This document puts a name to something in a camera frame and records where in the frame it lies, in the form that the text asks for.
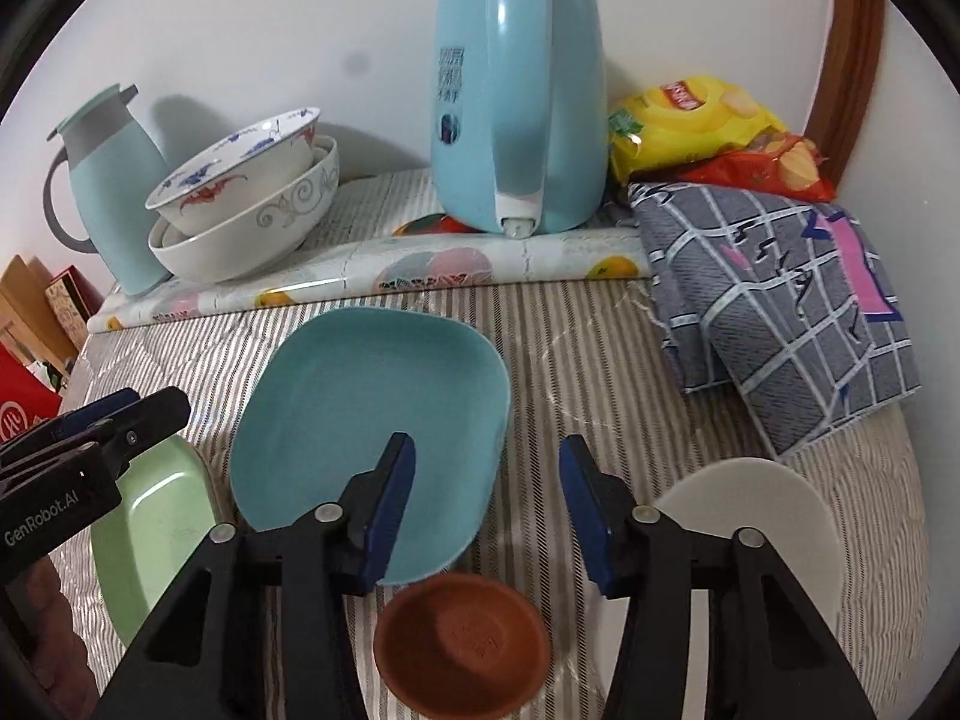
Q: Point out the yellow chips bag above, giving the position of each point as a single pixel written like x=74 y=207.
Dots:
x=697 y=127

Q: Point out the red chips bag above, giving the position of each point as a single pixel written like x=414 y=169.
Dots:
x=757 y=169

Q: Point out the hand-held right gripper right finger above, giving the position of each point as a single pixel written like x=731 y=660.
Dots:
x=589 y=517

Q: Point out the light blue thermos jug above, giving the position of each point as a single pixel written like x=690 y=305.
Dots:
x=112 y=187

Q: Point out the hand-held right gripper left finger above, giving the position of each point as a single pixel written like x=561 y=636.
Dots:
x=390 y=510

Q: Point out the white bowl with grey scrolls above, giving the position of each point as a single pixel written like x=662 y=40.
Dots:
x=247 y=240

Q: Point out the fruit print plastic cover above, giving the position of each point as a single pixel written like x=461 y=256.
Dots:
x=450 y=255

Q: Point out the light blue square plate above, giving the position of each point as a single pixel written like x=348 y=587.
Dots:
x=360 y=405

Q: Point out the small brown bowl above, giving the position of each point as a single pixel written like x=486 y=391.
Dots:
x=457 y=637

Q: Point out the blue and red patterned bowl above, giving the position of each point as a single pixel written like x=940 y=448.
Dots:
x=225 y=180

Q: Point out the red paper bag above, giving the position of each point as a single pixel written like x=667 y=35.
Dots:
x=22 y=390

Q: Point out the light green square plate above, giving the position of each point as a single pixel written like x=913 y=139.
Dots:
x=157 y=510

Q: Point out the grey checked folded cloth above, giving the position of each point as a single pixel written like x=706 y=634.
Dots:
x=750 y=300

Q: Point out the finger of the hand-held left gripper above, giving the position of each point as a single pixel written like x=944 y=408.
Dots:
x=105 y=405
x=157 y=416

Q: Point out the light blue electric kettle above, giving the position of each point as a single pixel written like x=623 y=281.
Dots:
x=517 y=127

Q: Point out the striped quilt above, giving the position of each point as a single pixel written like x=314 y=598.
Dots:
x=600 y=390

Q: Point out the person's left hand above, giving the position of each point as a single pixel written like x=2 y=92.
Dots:
x=45 y=615

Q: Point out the wooden crate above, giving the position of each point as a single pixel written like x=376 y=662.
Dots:
x=22 y=300

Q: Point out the brown wooden door frame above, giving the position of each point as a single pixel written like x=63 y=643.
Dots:
x=847 y=75

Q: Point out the patterned red box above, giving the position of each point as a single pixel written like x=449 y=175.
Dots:
x=71 y=300

